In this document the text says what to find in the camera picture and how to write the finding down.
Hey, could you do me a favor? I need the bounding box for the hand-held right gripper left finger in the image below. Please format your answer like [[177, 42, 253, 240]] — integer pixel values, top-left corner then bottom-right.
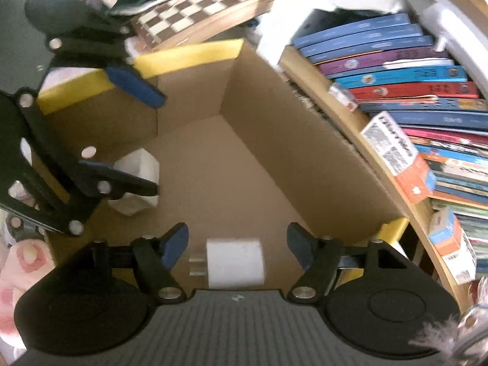
[[82, 222, 190, 305]]

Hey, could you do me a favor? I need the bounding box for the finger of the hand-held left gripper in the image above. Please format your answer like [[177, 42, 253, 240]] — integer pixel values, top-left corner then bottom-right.
[[0, 89, 159, 237], [46, 26, 167, 108]]

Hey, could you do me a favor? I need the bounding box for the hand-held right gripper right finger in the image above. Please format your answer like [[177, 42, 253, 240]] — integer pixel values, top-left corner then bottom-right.
[[287, 222, 401, 303]]

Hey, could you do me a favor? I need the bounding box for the white tissue packet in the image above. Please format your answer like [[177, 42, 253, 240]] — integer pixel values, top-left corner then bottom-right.
[[108, 149, 160, 217]]

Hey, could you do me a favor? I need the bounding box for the white charger plug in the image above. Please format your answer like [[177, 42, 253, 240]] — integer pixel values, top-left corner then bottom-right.
[[188, 238, 266, 288]]

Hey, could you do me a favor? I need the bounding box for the yellow cardboard box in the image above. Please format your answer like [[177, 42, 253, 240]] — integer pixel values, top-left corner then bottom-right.
[[36, 39, 410, 287]]

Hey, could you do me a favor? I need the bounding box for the wooden chessboard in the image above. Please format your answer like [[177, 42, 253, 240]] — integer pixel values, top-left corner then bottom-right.
[[131, 0, 285, 52]]

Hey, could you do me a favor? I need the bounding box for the white orange carton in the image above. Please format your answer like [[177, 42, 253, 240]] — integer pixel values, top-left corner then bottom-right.
[[360, 111, 437, 204]]

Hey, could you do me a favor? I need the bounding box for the small red white packet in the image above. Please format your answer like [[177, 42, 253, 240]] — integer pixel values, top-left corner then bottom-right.
[[328, 84, 359, 112]]

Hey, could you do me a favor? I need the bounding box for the blue orange carton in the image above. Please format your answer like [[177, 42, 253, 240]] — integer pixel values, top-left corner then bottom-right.
[[428, 208, 477, 285]]

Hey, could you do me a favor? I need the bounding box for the white wooden shelf unit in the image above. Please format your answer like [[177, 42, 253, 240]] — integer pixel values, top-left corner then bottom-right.
[[256, 0, 488, 313]]

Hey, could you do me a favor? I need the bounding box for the row of books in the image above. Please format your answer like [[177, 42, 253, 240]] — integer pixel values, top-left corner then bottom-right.
[[292, 13, 488, 275]]

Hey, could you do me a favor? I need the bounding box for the gray fluffy keychain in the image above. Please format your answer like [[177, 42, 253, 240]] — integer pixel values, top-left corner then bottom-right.
[[410, 305, 488, 366]]

